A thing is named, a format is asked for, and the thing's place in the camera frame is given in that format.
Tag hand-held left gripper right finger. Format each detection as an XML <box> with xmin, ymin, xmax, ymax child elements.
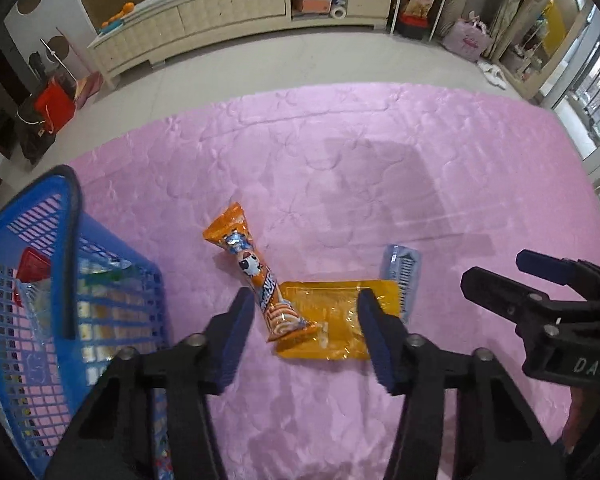
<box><xmin>356</xmin><ymin>287</ymin><xmax>566</xmax><ymax>480</ymax></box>

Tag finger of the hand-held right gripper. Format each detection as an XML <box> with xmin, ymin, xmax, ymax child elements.
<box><xmin>516</xmin><ymin>249</ymin><xmax>600</xmax><ymax>301</ymax></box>
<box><xmin>460</xmin><ymin>266</ymin><xmax>556</xmax><ymax>339</ymax></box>

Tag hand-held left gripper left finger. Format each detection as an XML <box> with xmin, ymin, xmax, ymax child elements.
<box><xmin>45</xmin><ymin>287</ymin><xmax>256</xmax><ymax>480</ymax></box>

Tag yellow snack packet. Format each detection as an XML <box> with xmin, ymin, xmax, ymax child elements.
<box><xmin>275</xmin><ymin>280</ymin><xmax>401</xmax><ymax>361</ymax></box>

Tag orange tube snack packet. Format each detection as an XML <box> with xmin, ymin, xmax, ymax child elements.
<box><xmin>202</xmin><ymin>202</ymin><xmax>323</xmax><ymax>343</ymax></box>

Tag blue plastic basket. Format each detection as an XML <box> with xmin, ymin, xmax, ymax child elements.
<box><xmin>0</xmin><ymin>165</ymin><xmax>173</xmax><ymax>478</ymax></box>

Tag person's right hand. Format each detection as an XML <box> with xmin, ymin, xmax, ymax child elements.
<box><xmin>562</xmin><ymin>387</ymin><xmax>600</xmax><ymax>453</ymax></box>

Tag light blue slim snack packet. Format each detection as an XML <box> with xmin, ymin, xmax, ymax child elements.
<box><xmin>380</xmin><ymin>244</ymin><xmax>422</xmax><ymax>323</ymax></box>

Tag blue printed packet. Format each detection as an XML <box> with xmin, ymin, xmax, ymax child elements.
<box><xmin>147</xmin><ymin>387</ymin><xmax>176</xmax><ymax>480</ymax></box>

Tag pink embossed cloth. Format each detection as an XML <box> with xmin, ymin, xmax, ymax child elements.
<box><xmin>0</xmin><ymin>82</ymin><xmax>600</xmax><ymax>480</ymax></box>

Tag white slippers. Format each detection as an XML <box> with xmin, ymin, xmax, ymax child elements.
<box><xmin>477</xmin><ymin>60</ymin><xmax>509</xmax><ymax>89</ymax></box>

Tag yellow hanging panel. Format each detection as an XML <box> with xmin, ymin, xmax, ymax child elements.
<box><xmin>542</xmin><ymin>0</ymin><xmax>567</xmax><ymax>68</ymax></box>

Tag pink bag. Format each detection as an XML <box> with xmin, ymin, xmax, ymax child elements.
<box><xmin>442</xmin><ymin>19</ymin><xmax>492</xmax><ymax>63</ymax></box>

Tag black bag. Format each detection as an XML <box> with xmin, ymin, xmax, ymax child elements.
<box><xmin>17</xmin><ymin>95</ymin><xmax>56</xmax><ymax>163</ymax></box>

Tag pink and orange flat box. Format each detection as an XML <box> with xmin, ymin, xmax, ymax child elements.
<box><xmin>75</xmin><ymin>72</ymin><xmax>105</xmax><ymax>110</ymax></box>

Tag yellow printed box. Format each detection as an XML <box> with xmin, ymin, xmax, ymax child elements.
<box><xmin>400</xmin><ymin>0</ymin><xmax>437</xmax><ymax>22</ymax></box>

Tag red bag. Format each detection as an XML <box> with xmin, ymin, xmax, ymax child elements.
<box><xmin>34</xmin><ymin>82</ymin><xmax>76</xmax><ymax>133</ymax></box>

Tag beige low cabinet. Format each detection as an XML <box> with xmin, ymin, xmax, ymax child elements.
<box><xmin>87</xmin><ymin>0</ymin><xmax>396</xmax><ymax>91</ymax></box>

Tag orange toys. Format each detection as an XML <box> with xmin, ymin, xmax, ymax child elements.
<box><xmin>100</xmin><ymin>2</ymin><xmax>137</xmax><ymax>34</ymax></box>

